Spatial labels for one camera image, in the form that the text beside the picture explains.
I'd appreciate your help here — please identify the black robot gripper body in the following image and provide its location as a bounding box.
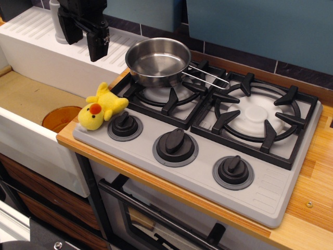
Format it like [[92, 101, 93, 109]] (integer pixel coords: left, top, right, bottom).
[[58, 0, 107, 29]]

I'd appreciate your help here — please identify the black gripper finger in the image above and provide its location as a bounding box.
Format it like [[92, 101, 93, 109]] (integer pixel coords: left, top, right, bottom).
[[58, 13, 83, 45], [86, 21, 110, 62]]

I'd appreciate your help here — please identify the yellow stuffed duck toy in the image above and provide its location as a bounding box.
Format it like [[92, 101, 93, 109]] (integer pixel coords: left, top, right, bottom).
[[78, 82, 129, 131]]

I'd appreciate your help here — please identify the stainless steel pan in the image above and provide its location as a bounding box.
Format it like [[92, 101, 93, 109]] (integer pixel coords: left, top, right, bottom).
[[125, 37, 230, 90]]

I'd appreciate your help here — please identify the grey toy faucet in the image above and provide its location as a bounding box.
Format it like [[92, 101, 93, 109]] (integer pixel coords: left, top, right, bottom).
[[49, 0, 68, 44]]

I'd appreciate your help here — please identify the white toy sink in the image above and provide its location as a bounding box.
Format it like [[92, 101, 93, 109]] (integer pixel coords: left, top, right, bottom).
[[1, 7, 142, 197]]

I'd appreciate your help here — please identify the orange plastic bowl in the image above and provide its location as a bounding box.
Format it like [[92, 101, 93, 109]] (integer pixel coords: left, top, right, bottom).
[[42, 106, 81, 133]]

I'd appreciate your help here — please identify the black left stove knob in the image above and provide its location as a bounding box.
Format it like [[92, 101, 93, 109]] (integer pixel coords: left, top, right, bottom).
[[107, 111, 143, 142]]

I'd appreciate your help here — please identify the black stove knob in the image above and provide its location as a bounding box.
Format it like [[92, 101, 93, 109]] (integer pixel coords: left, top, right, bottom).
[[152, 128, 199, 168], [107, 111, 143, 142], [212, 155, 254, 191]]

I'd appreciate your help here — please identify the black left burner grate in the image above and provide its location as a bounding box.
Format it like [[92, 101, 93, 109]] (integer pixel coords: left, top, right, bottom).
[[111, 60, 227, 130]]

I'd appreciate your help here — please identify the black burner grate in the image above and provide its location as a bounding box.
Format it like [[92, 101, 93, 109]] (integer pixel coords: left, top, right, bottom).
[[111, 60, 227, 130], [190, 72, 322, 170]]

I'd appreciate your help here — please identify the black middle stove knob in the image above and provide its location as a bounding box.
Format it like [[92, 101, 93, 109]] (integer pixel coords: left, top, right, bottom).
[[152, 128, 199, 168]]

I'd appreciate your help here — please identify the wooden drawer cabinet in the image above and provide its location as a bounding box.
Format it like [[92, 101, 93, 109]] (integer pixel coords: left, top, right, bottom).
[[1, 155, 110, 249]]

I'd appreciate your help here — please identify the toy oven door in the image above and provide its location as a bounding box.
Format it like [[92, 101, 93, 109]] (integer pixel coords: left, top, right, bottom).
[[98, 174, 269, 249]]

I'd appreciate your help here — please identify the black right burner grate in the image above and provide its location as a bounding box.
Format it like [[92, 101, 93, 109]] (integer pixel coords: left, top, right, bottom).
[[190, 72, 322, 170]]

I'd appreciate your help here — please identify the black right stove knob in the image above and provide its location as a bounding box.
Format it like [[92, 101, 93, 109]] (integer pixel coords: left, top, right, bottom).
[[212, 155, 254, 191]]

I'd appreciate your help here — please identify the grey toy stove top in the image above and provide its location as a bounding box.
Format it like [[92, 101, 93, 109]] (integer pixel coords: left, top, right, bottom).
[[72, 60, 324, 229]]

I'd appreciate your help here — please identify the black oven door handle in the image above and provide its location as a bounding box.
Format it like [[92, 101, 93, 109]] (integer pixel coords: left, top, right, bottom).
[[98, 174, 225, 249]]

